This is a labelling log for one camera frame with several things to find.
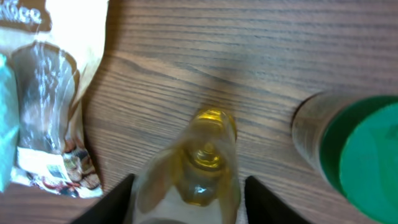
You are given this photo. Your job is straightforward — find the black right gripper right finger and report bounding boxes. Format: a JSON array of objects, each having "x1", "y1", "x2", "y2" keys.
[{"x1": 244, "y1": 176, "x2": 310, "y2": 224}]

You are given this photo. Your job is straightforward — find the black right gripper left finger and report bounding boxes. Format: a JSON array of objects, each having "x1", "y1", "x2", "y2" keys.
[{"x1": 71, "y1": 174, "x2": 136, "y2": 224}]

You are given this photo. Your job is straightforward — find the yellow liquid glass bottle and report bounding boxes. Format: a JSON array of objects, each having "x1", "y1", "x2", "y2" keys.
[{"x1": 123, "y1": 108, "x2": 241, "y2": 224}]

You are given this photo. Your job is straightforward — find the green white yogurt cup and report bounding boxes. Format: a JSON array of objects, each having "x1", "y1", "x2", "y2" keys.
[{"x1": 291, "y1": 92, "x2": 397, "y2": 223}]

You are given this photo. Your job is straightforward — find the teal snack packet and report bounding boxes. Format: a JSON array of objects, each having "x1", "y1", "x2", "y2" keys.
[{"x1": 1, "y1": 54, "x2": 19, "y2": 193}]

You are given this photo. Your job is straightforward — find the brown white snack bag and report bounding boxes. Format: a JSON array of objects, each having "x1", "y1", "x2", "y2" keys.
[{"x1": 1, "y1": 0, "x2": 109, "y2": 198}]

